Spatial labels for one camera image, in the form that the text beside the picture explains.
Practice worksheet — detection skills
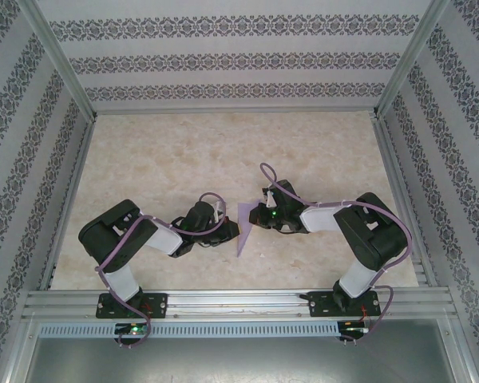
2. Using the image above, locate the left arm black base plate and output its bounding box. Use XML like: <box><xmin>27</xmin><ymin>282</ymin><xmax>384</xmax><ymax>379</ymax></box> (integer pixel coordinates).
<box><xmin>97</xmin><ymin>292</ymin><xmax>169</xmax><ymax>319</ymax></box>

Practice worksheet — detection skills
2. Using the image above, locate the aluminium mounting rail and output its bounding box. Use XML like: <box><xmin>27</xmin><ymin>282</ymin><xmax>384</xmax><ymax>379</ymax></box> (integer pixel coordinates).
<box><xmin>22</xmin><ymin>289</ymin><xmax>457</xmax><ymax>321</ymax></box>

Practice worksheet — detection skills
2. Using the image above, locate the grey metal sheet panel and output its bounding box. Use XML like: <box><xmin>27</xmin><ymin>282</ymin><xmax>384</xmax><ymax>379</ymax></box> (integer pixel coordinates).
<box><xmin>23</xmin><ymin>337</ymin><xmax>474</xmax><ymax>383</ymax></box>

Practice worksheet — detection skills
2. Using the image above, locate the aluminium frame leg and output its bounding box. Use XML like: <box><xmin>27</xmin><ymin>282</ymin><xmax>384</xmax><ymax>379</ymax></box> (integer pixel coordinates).
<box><xmin>438</xmin><ymin>317</ymin><xmax>479</xmax><ymax>383</ymax></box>
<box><xmin>0</xmin><ymin>318</ymin><xmax>39</xmax><ymax>383</ymax></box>

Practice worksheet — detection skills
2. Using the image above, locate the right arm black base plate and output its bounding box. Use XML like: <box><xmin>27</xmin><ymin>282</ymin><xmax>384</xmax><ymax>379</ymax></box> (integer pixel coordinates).
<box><xmin>309</xmin><ymin>290</ymin><xmax>382</xmax><ymax>318</ymax></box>

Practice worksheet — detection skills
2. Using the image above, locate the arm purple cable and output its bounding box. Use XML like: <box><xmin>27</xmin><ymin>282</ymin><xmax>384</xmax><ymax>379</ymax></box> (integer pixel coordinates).
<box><xmin>259</xmin><ymin>162</ymin><xmax>414</xmax><ymax>334</ymax></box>
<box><xmin>95</xmin><ymin>192</ymin><xmax>224</xmax><ymax>351</ymax></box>

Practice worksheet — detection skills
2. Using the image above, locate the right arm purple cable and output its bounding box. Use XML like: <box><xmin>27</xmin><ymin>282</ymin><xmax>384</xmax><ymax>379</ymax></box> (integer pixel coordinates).
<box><xmin>259</xmin><ymin>162</ymin><xmax>414</xmax><ymax>334</ymax></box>

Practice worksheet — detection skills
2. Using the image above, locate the purple square paper sheet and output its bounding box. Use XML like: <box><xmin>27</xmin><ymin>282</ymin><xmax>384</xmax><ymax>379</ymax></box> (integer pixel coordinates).
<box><xmin>236</xmin><ymin>199</ymin><xmax>265</xmax><ymax>258</ymax></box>

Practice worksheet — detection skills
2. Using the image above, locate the aluminium back rail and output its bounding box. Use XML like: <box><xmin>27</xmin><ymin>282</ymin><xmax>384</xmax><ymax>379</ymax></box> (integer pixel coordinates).
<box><xmin>92</xmin><ymin>109</ymin><xmax>378</xmax><ymax>118</ymax></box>

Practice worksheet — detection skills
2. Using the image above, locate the slotted grey cable duct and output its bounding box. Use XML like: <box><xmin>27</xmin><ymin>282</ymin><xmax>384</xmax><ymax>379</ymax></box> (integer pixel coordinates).
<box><xmin>38</xmin><ymin>322</ymin><xmax>341</xmax><ymax>338</ymax></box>

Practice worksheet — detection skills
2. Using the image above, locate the small controller board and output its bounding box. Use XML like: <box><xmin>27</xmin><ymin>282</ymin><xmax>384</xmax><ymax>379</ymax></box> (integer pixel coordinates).
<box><xmin>114</xmin><ymin>322</ymin><xmax>149</xmax><ymax>336</ymax></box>
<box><xmin>340</xmin><ymin>320</ymin><xmax>373</xmax><ymax>335</ymax></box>

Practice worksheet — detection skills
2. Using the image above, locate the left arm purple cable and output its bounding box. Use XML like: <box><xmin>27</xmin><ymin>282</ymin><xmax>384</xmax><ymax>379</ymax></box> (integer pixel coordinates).
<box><xmin>95</xmin><ymin>192</ymin><xmax>224</xmax><ymax>351</ymax></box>

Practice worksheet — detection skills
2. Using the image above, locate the aluminium frame post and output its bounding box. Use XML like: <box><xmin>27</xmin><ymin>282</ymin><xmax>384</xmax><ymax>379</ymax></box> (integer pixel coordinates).
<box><xmin>17</xmin><ymin>0</ymin><xmax>98</xmax><ymax>120</ymax></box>
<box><xmin>374</xmin><ymin>0</ymin><xmax>451</xmax><ymax>119</ymax></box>

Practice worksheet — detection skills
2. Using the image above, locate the aluminium side rail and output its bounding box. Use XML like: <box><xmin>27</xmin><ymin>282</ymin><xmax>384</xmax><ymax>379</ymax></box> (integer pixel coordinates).
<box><xmin>371</xmin><ymin>115</ymin><xmax>439</xmax><ymax>287</ymax></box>
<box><xmin>38</xmin><ymin>117</ymin><xmax>99</xmax><ymax>291</ymax></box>

